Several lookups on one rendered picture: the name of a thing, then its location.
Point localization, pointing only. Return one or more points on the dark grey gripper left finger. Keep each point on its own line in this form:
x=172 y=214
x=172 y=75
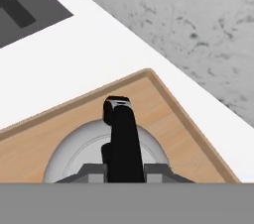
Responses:
x=92 y=172

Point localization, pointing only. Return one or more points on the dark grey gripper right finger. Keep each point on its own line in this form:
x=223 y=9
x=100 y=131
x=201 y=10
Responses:
x=158 y=172

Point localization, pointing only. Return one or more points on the light wooden tray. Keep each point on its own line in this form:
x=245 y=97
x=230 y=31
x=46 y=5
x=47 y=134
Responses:
x=185 y=142

